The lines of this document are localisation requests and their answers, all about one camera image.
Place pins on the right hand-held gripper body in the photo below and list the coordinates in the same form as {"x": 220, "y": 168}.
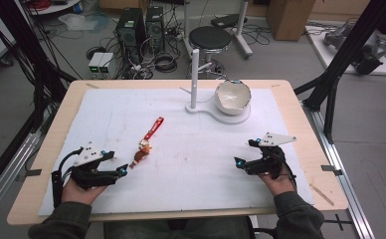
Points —
{"x": 270, "y": 164}

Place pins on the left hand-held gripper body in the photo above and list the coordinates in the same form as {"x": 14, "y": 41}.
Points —
{"x": 87, "y": 176}

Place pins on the person's left hand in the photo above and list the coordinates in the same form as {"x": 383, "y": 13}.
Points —
{"x": 78, "y": 194}

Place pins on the person's right hand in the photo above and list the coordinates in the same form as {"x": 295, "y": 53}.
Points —
{"x": 280, "y": 186}

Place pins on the white eggshell-shaped bowl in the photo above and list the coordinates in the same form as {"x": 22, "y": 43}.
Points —
{"x": 231, "y": 98}

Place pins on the white mat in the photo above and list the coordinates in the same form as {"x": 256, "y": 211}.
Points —
{"x": 187, "y": 172}

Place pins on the black tape piece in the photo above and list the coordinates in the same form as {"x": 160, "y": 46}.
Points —
{"x": 331, "y": 169}
{"x": 30, "y": 173}

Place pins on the thin wooden stick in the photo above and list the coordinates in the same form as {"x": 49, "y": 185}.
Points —
{"x": 322, "y": 194}

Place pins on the white stand with pole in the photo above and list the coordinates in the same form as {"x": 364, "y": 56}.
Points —
{"x": 194, "y": 83}

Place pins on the white power supply box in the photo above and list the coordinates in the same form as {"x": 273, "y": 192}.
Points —
{"x": 95, "y": 63}
{"x": 107, "y": 63}

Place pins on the black round stool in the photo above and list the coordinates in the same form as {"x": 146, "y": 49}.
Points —
{"x": 210, "y": 38}

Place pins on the white floor board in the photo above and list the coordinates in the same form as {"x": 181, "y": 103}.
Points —
{"x": 333, "y": 58}

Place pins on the black flat pedal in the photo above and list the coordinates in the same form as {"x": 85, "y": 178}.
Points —
{"x": 226, "y": 20}

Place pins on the black computer tower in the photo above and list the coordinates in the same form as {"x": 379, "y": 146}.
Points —
{"x": 130, "y": 31}
{"x": 155, "y": 28}

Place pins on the brown cardboard box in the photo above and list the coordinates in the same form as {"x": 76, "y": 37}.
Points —
{"x": 289, "y": 18}

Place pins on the clear plastic sheet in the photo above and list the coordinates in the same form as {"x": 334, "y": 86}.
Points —
{"x": 80, "y": 21}

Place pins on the grey robot device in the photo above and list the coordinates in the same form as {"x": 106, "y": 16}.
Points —
{"x": 370, "y": 49}

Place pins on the white round table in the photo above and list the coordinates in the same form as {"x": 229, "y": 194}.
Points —
{"x": 56, "y": 7}

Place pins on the aluminium rail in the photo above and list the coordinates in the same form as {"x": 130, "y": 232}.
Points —
{"x": 347, "y": 192}
{"x": 12, "y": 166}

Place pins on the white metal desk frame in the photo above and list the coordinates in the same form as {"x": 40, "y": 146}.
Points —
{"x": 241, "y": 30}

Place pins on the black metal frame post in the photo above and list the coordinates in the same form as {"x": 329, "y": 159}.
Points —
{"x": 32, "y": 59}
{"x": 343, "y": 56}

